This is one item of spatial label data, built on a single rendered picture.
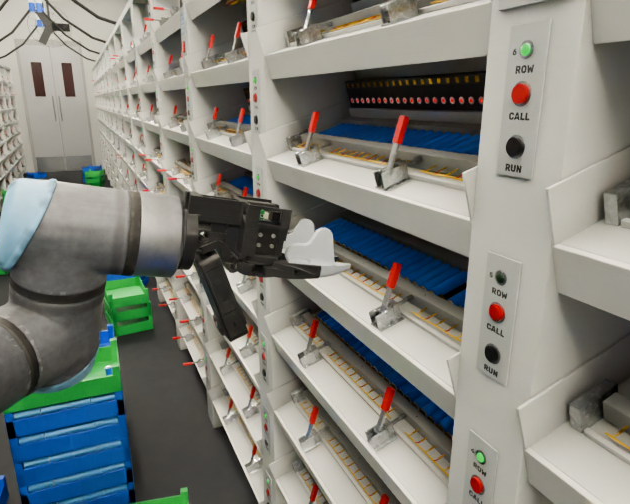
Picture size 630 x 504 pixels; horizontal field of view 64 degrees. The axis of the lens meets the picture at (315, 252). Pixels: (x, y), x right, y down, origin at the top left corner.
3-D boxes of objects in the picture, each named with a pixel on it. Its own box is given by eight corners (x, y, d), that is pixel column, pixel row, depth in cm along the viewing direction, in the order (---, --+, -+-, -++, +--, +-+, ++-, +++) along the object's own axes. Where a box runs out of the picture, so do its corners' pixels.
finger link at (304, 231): (345, 224, 66) (284, 219, 61) (336, 268, 67) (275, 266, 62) (331, 219, 69) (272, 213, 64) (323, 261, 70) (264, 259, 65)
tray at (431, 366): (462, 427, 57) (447, 360, 53) (275, 269, 109) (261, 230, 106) (590, 344, 62) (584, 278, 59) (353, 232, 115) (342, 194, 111)
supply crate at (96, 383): (3, 414, 136) (-2, 388, 133) (13, 378, 153) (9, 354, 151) (122, 390, 147) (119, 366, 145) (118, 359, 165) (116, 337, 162)
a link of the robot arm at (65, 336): (-37, 385, 52) (-36, 279, 47) (49, 335, 62) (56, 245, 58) (38, 422, 50) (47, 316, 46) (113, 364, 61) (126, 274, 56)
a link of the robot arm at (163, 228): (134, 286, 51) (126, 260, 59) (183, 289, 53) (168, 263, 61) (145, 199, 49) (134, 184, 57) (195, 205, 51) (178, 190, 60)
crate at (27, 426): (8, 440, 138) (3, 414, 136) (18, 401, 156) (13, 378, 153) (125, 414, 149) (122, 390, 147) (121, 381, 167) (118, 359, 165)
